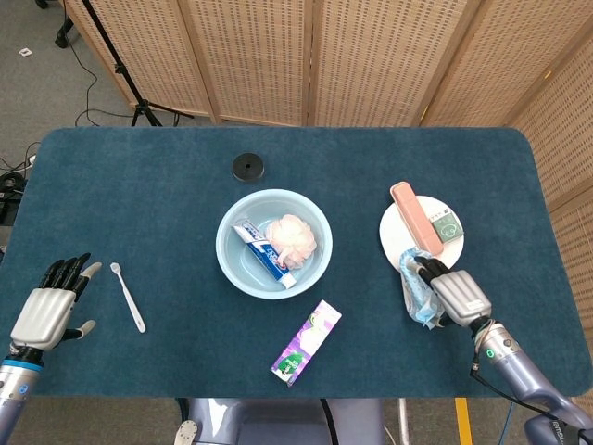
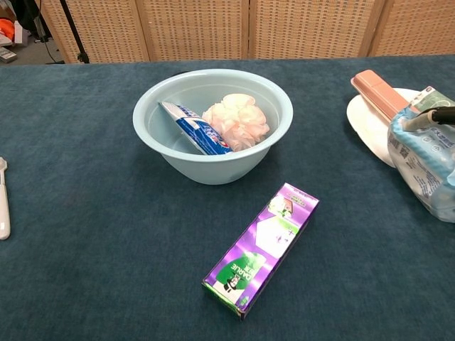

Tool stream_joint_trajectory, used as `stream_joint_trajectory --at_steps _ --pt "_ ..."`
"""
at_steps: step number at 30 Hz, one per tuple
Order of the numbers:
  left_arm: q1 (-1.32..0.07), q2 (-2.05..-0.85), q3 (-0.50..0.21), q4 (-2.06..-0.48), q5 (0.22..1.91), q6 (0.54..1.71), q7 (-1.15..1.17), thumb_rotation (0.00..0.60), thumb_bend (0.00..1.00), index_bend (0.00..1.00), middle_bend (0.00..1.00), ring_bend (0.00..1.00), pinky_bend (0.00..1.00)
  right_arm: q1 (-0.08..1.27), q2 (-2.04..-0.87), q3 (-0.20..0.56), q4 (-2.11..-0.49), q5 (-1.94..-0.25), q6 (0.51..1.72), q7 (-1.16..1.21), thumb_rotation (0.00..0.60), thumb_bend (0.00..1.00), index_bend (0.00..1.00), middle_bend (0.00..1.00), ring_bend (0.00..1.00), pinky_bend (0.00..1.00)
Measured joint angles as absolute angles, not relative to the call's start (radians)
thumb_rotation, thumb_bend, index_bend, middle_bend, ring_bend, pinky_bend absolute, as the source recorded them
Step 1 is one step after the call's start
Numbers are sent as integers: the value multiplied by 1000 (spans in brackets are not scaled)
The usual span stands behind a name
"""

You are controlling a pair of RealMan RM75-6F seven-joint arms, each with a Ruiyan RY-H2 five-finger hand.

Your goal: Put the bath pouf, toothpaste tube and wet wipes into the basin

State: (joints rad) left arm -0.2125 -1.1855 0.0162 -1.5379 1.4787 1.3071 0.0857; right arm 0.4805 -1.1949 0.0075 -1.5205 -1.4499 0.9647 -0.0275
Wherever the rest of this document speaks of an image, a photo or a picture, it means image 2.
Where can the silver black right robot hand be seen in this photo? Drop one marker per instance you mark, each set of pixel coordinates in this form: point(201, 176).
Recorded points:
point(444, 115)

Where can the wicker folding screen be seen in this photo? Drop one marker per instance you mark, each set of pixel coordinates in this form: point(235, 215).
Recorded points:
point(199, 28)

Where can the black tripod stand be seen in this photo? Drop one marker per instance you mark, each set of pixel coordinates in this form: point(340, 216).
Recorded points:
point(73, 28)

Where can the dark blue table mat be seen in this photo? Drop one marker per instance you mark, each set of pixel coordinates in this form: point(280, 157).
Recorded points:
point(89, 266)

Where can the pink toothbrush travel case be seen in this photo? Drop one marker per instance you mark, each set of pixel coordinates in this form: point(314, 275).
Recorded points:
point(380, 94)

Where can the white toothbrush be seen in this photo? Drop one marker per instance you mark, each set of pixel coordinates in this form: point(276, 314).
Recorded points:
point(3, 209)

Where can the blue white toothpaste tube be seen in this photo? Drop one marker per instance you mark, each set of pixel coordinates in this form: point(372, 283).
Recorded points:
point(193, 131)

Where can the blue plastic package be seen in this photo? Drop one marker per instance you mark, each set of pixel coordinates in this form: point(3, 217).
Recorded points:
point(423, 167)

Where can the light blue plastic bowl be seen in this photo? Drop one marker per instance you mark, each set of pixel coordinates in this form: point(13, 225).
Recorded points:
point(213, 170)

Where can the pink mesh bath sponge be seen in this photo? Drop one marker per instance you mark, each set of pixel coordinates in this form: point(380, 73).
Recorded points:
point(238, 122)

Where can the white round plate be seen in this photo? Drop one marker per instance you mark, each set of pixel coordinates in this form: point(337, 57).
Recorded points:
point(369, 128)

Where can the small green white packet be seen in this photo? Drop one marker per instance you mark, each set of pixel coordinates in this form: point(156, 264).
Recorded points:
point(432, 99)

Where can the purple green cardboard box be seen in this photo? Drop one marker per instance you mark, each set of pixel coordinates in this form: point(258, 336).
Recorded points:
point(256, 255)

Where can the orange cloth item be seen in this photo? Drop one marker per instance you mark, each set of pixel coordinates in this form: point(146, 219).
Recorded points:
point(6, 32)

